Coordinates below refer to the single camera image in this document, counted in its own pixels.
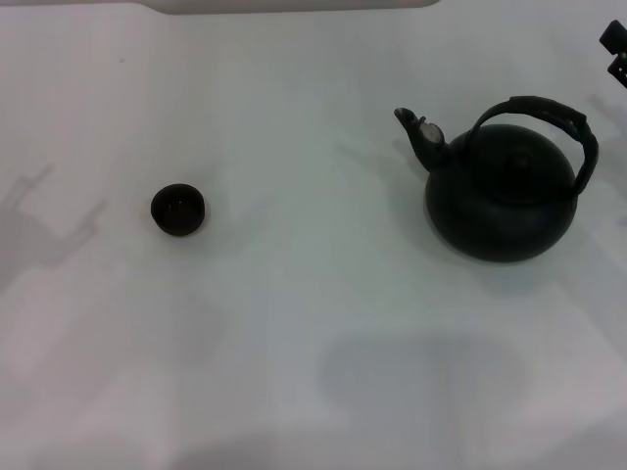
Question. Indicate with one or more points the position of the black round teapot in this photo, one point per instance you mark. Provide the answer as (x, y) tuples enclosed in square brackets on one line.
[(499, 215)]

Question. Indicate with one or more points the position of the dark brown teacup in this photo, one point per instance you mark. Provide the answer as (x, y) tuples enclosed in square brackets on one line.
[(177, 210)]

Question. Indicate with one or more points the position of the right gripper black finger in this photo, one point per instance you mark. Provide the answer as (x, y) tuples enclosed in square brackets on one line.
[(620, 71), (616, 36)]

